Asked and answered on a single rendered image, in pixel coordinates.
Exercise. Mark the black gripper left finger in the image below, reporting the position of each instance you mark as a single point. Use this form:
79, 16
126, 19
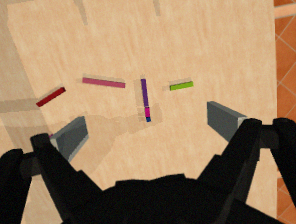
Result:
73, 192

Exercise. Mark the purple rod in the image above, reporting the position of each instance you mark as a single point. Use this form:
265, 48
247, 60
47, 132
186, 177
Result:
144, 90

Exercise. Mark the lime green rod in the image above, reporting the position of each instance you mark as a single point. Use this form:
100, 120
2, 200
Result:
181, 86

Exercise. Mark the red rod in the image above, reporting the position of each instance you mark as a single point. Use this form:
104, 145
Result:
51, 96

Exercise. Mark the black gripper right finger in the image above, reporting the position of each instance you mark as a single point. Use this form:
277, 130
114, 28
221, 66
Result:
209, 198

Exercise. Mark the pink rod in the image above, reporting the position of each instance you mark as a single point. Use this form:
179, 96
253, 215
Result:
103, 82

